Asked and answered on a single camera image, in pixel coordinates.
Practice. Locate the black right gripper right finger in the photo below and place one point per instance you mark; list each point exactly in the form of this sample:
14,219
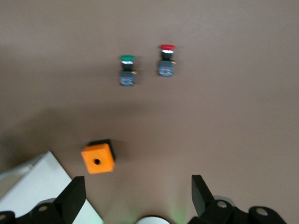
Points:
203,198

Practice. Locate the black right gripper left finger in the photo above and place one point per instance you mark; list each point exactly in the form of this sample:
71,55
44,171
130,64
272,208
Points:
67,200

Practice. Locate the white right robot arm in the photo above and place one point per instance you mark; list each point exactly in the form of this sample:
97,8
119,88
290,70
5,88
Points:
153,220

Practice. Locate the white drawer cabinet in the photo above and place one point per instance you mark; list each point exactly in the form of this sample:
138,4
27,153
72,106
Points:
35,182

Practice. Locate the orange button box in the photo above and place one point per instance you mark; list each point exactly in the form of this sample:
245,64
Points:
102,154

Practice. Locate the red push button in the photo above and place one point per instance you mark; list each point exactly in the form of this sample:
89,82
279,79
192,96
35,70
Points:
165,70

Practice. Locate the green push button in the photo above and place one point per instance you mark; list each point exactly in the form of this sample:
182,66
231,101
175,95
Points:
127,80

